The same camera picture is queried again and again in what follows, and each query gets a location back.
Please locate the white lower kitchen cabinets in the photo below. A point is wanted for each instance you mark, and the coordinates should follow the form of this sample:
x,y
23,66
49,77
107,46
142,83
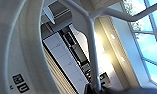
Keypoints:
x,y
60,56

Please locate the large paned window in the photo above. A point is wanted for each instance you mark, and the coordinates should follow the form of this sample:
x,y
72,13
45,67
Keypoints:
x,y
147,43

